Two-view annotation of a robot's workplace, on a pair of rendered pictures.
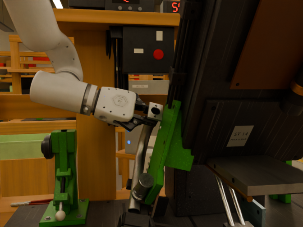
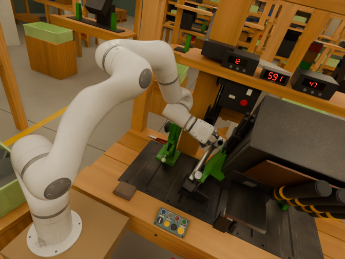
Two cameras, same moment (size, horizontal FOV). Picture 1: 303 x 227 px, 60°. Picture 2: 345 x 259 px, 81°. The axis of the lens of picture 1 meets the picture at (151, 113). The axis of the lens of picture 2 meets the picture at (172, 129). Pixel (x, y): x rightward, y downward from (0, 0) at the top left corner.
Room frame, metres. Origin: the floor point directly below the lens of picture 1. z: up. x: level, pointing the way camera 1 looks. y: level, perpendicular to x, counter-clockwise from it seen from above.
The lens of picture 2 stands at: (-0.13, -0.09, 1.82)
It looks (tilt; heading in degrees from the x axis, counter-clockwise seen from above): 35 degrees down; 22
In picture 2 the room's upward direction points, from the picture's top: 14 degrees clockwise
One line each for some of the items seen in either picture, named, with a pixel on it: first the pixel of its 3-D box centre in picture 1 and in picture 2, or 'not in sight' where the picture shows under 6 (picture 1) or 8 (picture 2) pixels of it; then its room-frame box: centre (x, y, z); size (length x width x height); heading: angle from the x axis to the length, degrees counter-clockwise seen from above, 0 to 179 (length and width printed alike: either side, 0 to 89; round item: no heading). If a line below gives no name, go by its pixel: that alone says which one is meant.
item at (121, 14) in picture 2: not in sight; (112, 14); (7.24, 6.86, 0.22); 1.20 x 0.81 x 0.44; 15
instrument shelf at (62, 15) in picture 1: (174, 28); (269, 80); (0.99, -0.08, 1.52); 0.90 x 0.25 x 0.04; 99
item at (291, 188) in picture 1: (237, 161); (247, 188); (0.65, -0.22, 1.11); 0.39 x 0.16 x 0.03; 9
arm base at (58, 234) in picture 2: not in sight; (53, 218); (0.08, 0.38, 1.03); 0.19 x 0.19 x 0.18
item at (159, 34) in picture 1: (146, 52); (240, 94); (0.93, 0.02, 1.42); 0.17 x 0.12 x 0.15; 99
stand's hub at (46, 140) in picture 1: (47, 147); (167, 126); (0.80, 0.32, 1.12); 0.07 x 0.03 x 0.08; 9
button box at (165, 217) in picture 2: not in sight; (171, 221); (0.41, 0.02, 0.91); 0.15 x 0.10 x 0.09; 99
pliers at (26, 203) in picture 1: (34, 203); (158, 139); (0.91, 0.42, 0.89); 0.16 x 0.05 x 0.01; 98
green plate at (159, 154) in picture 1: (175, 139); (221, 163); (0.66, -0.06, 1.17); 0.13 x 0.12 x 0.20; 99
